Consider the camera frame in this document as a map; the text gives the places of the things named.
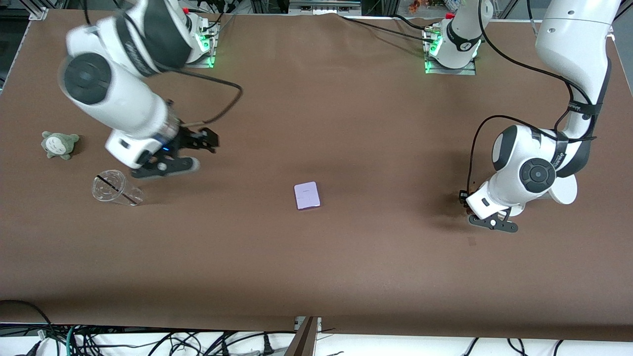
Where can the aluminium frame profile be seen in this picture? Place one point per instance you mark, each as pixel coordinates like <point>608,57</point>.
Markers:
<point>37,11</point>

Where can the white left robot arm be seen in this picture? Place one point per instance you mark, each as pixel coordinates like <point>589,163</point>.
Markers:
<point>568,39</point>

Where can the brown table cover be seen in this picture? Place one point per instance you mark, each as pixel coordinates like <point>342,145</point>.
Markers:
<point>316,267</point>

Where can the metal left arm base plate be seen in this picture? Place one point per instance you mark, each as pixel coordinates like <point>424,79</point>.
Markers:
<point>465,71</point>

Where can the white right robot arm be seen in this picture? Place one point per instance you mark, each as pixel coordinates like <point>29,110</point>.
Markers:
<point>123,99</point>

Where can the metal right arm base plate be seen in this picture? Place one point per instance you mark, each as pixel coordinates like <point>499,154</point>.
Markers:
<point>205,63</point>

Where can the grey metal bar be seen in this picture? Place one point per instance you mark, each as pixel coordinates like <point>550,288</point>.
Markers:
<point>324,7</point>

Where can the lavender flip phone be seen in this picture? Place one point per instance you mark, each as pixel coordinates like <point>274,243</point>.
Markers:
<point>306,196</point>

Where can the grey green plush toy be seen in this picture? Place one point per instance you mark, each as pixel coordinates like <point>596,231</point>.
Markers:
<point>59,144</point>

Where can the clear plastic cup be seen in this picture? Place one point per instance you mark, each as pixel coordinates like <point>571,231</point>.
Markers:
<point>111,193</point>

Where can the black drinking straw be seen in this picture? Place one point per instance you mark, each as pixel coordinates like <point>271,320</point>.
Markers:
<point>118,189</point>

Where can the metal table bracket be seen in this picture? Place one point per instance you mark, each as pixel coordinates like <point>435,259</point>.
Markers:
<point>319,324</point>

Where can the brown wooden beam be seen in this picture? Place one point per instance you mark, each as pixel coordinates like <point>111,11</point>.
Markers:
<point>302,341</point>

